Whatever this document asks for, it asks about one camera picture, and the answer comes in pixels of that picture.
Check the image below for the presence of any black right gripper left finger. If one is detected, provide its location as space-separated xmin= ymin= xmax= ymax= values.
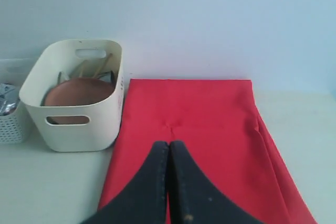
xmin=83 ymin=141 xmax=168 ymax=224

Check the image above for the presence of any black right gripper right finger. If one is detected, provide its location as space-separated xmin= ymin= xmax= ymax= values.
xmin=167 ymin=141 xmax=261 ymax=224

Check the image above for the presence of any red scalloped table cloth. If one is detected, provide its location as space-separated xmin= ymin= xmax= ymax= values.
xmin=99 ymin=79 xmax=315 ymax=223

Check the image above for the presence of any brown wooden plate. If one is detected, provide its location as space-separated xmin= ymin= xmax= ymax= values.
xmin=43 ymin=77 xmax=114 ymax=125

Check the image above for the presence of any stainless steel cup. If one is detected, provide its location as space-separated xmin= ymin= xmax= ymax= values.
xmin=98 ymin=71 xmax=116 ymax=88

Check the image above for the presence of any pale blue ceramic bowl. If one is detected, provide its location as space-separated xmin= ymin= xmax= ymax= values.
xmin=42 ymin=66 xmax=85 ymax=106

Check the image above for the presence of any blue white milk carton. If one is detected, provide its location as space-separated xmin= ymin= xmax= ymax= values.
xmin=1 ymin=83 xmax=20 ymax=116

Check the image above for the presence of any cream plastic bin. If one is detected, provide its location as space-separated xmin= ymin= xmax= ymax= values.
xmin=19 ymin=39 xmax=124 ymax=152

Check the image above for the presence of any white woven plastic basket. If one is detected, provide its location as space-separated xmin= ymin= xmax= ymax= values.
xmin=0 ymin=60 xmax=36 ymax=145

